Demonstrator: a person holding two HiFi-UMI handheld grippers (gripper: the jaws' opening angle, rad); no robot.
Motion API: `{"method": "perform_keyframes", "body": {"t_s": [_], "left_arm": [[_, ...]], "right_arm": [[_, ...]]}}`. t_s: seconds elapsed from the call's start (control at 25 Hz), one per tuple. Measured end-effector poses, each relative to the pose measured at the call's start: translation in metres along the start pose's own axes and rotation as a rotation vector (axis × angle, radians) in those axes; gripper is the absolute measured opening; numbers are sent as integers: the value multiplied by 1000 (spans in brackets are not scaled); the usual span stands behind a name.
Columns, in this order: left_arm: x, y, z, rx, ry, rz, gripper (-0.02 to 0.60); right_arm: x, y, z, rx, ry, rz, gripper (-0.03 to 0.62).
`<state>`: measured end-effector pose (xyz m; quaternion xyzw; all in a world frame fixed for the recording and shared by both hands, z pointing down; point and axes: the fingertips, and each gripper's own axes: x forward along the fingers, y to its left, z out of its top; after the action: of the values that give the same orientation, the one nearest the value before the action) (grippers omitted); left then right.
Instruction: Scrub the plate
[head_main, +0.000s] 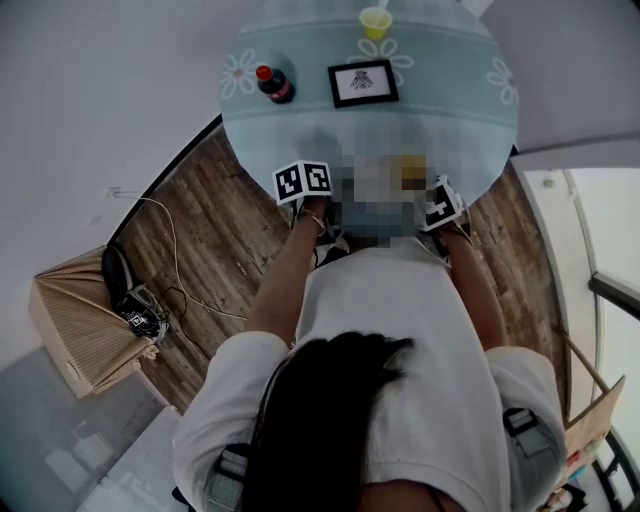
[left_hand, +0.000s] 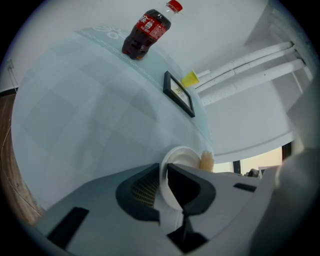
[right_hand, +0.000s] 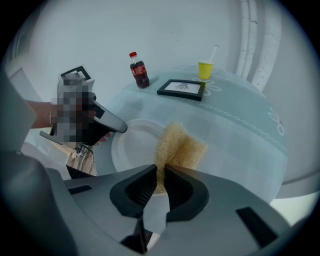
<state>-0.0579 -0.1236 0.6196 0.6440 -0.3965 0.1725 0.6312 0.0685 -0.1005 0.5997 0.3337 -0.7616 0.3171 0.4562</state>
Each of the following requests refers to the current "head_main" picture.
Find blurred yellow-brown object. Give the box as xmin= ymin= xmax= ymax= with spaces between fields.
xmin=399 ymin=153 xmax=430 ymax=191

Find thin wrist bracelet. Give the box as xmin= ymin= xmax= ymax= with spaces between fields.
xmin=299 ymin=208 xmax=327 ymax=237

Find cardboard box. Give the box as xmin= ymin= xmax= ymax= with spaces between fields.
xmin=27 ymin=244 xmax=159 ymax=400

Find grey device with wires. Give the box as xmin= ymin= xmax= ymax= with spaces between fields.
xmin=117 ymin=284 xmax=171 ymax=342

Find grey right backpack strap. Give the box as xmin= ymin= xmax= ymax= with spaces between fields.
xmin=502 ymin=407 xmax=554 ymax=459

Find person's left forearm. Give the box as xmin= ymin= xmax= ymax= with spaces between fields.
xmin=244 ymin=197 xmax=331 ymax=346

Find white window frame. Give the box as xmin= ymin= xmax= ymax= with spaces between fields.
xmin=509 ymin=154 xmax=640 ymax=426

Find black picture frame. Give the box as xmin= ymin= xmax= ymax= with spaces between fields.
xmin=327 ymin=58 xmax=400 ymax=110

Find white cable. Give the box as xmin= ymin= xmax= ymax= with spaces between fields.
xmin=107 ymin=187 xmax=249 ymax=321

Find grey left backpack strap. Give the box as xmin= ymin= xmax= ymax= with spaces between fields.
xmin=204 ymin=442 xmax=251 ymax=512

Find person's right forearm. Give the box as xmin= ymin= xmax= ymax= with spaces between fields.
xmin=444 ymin=224 xmax=506 ymax=351

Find grey backpack strap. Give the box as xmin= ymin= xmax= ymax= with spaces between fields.
xmin=502 ymin=407 xmax=554 ymax=459
xmin=204 ymin=442 xmax=251 ymax=512

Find person's white shirt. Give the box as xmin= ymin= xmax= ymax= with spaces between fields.
xmin=172 ymin=237 xmax=569 ymax=512

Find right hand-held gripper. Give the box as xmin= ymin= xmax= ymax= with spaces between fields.
xmin=418 ymin=173 xmax=474 ymax=266

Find black headphones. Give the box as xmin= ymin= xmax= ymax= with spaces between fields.
xmin=101 ymin=242 xmax=135 ymax=309

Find black cable with adapter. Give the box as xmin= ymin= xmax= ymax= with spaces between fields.
xmin=162 ymin=286 xmax=211 ymax=359

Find wooden painting board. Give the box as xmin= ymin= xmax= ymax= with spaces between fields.
xmin=562 ymin=374 xmax=627 ymax=481

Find round table, light blue cloth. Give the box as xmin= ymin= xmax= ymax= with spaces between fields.
xmin=219 ymin=0 xmax=520 ymax=241

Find yellow cup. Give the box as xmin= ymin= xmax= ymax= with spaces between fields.
xmin=358 ymin=6 xmax=394 ymax=41

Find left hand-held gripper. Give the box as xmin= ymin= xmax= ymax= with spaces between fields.
xmin=272 ymin=159 xmax=346 ymax=244

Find wooden easel legs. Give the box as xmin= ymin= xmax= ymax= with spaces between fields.
xmin=564 ymin=334 xmax=614 ymax=396

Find dark cola bottle red cap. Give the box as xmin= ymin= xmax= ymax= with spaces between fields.
xmin=254 ymin=64 xmax=296 ymax=105

